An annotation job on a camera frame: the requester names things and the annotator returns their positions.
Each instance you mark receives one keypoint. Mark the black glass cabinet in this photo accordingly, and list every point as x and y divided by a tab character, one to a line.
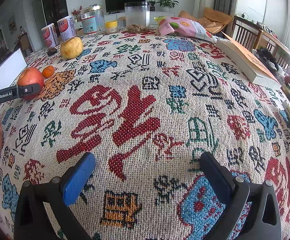
53	2

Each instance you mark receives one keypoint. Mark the large leafy potted plant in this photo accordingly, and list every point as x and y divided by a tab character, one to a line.
166	2

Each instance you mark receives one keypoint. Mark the red flowers in vase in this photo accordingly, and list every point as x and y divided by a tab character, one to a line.
76	12

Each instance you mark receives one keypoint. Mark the white can lilac label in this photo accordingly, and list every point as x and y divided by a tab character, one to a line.
66	30

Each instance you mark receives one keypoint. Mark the black television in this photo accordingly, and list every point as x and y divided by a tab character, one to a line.
124	1

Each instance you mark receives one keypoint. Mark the wooden slatted chair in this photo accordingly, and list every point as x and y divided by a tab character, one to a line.
280	45
245	30

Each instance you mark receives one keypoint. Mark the clear container black lid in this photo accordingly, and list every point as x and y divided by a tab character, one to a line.
137	17

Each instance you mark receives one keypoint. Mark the clear jar blue label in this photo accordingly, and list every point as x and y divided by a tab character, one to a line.
92	21

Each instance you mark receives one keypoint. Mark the red fruit in tray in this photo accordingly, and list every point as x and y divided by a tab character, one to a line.
289	80

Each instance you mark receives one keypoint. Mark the bright orange tangerine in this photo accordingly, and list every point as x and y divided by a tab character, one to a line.
47	71

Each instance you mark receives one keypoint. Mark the orange beanbag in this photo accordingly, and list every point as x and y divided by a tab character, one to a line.
210	17

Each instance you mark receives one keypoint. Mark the black bag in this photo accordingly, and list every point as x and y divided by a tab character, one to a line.
266	57

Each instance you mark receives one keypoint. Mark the white television cabinet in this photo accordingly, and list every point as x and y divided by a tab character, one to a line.
113	17

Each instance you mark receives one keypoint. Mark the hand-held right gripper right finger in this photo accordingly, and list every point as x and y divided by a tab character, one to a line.
216	177

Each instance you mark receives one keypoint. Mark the white cardboard box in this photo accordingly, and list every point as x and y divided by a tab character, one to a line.
8	70

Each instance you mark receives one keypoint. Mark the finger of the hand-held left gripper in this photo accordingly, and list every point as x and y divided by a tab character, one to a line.
29	90

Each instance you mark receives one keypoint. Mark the printed woven tablecloth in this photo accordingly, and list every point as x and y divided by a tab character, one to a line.
145	130

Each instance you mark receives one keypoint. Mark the small yellow lid jar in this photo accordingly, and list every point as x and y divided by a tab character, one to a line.
111	26

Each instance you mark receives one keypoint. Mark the framed wall picture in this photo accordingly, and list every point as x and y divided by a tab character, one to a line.
12	27

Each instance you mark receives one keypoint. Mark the dark brown round fruit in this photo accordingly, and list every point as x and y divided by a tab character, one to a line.
51	51

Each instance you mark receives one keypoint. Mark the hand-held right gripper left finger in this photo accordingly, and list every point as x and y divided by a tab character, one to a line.
79	180

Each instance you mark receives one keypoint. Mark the red apple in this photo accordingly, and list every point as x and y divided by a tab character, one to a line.
29	76

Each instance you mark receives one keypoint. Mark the orange cover book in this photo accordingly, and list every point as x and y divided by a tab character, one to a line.
250	60

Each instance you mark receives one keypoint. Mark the small dark potted plant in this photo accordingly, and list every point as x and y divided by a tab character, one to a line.
152	5

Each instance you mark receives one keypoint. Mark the yellow pear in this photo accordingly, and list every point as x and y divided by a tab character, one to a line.
71	47

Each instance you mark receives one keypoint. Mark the white can red label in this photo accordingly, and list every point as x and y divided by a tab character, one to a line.
49	36

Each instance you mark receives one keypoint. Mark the pink fruit print snack bag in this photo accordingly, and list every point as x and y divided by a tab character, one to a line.
185	26

